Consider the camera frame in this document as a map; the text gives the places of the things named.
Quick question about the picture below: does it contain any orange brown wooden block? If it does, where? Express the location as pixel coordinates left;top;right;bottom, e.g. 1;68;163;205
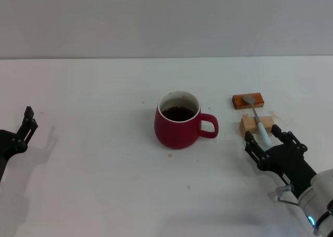
232;92;265;110

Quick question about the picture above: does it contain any dark wrist cable with connector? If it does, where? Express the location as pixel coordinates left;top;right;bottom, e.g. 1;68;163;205
275;184;300;206

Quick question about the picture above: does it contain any red ceramic mug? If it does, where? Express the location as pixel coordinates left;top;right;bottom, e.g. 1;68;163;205
154;90;219;151

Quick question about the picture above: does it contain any dark coffee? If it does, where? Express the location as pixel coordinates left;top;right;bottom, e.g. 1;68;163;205
160;106;196;122

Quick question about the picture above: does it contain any light notched wooden block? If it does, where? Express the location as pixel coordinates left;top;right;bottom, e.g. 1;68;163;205
239;116;276;138

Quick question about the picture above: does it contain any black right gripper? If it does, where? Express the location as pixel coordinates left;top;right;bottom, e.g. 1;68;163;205
244;124;317;197

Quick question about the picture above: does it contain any blue handled metal spoon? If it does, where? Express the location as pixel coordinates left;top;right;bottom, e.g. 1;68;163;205
242;95;273;147

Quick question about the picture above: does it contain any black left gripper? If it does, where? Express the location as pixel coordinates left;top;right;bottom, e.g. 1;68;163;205
0;106;39;183

